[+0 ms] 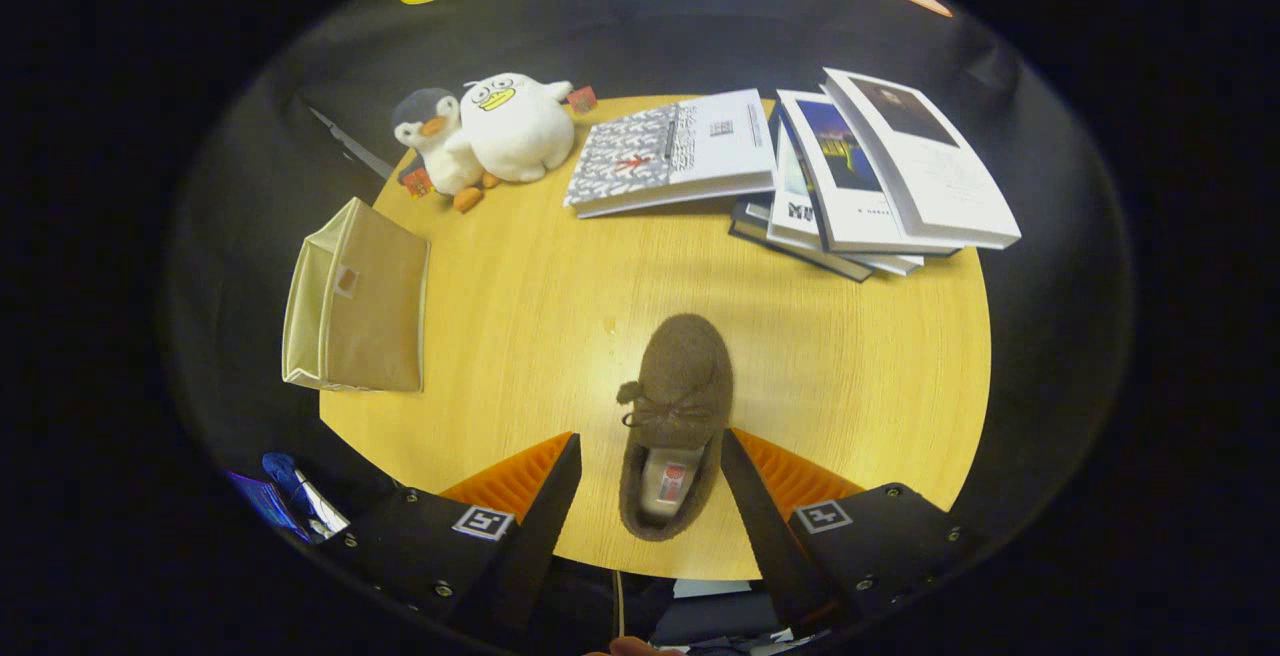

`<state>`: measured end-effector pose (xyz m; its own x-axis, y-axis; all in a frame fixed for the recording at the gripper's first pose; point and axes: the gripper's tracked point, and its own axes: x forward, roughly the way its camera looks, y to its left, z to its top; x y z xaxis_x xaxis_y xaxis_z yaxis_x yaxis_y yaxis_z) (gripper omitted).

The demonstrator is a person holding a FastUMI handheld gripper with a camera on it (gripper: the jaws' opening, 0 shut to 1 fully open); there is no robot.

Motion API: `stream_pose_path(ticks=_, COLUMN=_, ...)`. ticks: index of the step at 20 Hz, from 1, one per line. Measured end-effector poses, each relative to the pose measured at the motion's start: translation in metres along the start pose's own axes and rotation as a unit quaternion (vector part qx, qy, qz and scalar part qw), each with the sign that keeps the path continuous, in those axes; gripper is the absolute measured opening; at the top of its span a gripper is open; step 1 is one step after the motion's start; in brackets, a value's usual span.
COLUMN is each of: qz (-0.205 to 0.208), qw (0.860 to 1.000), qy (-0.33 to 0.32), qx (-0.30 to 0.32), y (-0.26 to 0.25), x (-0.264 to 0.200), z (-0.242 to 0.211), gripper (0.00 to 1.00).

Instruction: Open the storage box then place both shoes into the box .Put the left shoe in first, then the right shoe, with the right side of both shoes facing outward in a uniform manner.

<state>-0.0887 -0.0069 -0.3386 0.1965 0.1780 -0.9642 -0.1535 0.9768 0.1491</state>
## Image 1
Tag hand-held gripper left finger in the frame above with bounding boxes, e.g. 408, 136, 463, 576
320, 431, 584, 639

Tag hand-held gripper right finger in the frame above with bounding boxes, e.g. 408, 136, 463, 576
719, 428, 987, 639

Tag brown fuzzy shoe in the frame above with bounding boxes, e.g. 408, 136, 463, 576
615, 312, 735, 543

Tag cream fabric storage box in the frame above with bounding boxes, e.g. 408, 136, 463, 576
281, 196, 432, 394

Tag colourful magazines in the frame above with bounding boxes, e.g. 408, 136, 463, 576
226, 450, 352, 546

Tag white book black lettering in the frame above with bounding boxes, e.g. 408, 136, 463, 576
766, 124, 927, 278

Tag white book dark photo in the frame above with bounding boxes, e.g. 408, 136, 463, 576
821, 67, 1023, 251

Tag grey patterned book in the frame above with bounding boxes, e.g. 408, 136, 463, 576
562, 87, 779, 220

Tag white duck plush toy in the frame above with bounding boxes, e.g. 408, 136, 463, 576
446, 72, 599, 185

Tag grey penguin plush toy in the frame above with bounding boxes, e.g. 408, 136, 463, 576
391, 87, 502, 215

